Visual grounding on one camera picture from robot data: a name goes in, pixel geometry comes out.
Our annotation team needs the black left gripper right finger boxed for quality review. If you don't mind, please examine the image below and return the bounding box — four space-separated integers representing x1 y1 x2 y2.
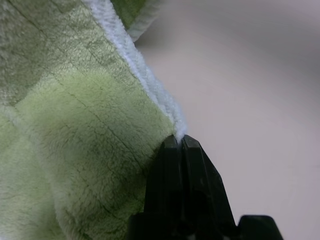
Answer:
181 133 238 227

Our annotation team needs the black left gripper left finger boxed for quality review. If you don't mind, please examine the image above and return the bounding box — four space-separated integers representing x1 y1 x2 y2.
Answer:
143 134 188 216

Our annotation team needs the green towel with white trim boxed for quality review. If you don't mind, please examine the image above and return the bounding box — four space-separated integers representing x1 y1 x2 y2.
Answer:
0 0 188 240

